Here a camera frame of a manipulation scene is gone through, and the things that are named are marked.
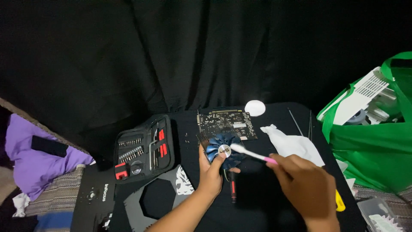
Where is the blue fan with heatsink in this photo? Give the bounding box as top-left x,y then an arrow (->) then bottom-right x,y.
196,130 -> 248,170

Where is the black backdrop curtain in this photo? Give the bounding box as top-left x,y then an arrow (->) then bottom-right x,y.
0,0 -> 412,158

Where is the white crumpled paper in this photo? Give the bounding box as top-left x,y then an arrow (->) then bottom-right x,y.
12,193 -> 31,218

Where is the clear plastic container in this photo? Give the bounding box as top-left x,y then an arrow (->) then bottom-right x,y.
357,197 -> 407,232

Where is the black projector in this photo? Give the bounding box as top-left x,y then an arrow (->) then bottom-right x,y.
70,164 -> 117,232

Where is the person's right hand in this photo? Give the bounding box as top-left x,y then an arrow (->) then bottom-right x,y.
266,153 -> 337,223

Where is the yellow handled tool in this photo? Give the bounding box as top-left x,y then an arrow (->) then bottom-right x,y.
335,189 -> 346,212

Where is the purple cloth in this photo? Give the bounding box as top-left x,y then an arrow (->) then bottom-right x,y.
5,113 -> 94,201

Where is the black rectangular device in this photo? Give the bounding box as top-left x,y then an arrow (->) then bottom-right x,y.
31,135 -> 69,158

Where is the striped woven fabric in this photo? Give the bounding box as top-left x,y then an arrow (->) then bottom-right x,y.
24,166 -> 85,217

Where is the person's left hand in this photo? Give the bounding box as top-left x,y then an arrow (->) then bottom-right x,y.
198,144 -> 241,200

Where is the pink and white toothbrush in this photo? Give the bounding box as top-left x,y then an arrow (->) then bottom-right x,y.
230,143 -> 279,165

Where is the black and red screwdriver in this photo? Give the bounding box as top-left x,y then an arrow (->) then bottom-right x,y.
227,170 -> 237,203

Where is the black screwdriver bit kit case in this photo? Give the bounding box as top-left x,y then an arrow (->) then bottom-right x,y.
113,114 -> 176,184

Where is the green bag with white parts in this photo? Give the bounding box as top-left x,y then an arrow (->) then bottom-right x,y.
316,52 -> 412,194

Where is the white round cotton pad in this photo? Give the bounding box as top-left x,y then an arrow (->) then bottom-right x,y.
244,100 -> 266,117

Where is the black graphics card circuit board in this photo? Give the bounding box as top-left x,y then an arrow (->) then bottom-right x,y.
197,110 -> 259,141

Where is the black fan shroud cover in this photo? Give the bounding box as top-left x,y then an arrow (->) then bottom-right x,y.
124,165 -> 195,232

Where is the white crumpled tissue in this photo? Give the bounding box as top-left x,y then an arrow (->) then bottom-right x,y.
260,124 -> 326,167

